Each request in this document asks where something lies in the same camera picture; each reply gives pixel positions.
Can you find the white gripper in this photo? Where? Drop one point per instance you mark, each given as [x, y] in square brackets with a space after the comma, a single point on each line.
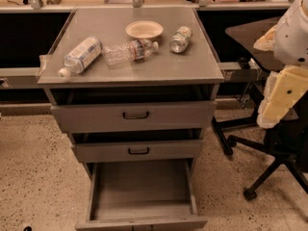
[293, 40]

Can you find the blue label plastic bottle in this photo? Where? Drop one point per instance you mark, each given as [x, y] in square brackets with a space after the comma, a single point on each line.
[78, 59]

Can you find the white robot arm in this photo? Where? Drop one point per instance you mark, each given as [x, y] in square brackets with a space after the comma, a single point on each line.
[288, 40]

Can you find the grey drawer cabinet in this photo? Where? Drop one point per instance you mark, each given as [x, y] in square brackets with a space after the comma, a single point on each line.
[165, 76]

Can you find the clear red label bottle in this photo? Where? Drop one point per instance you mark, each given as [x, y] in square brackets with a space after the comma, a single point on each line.
[134, 50]

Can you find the grey open bottom drawer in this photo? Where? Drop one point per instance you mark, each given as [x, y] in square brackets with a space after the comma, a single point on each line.
[142, 196]

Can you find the black office chair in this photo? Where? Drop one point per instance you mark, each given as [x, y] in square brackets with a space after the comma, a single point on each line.
[286, 142]

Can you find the white round bowl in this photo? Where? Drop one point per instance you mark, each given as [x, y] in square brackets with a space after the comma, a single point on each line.
[144, 29]

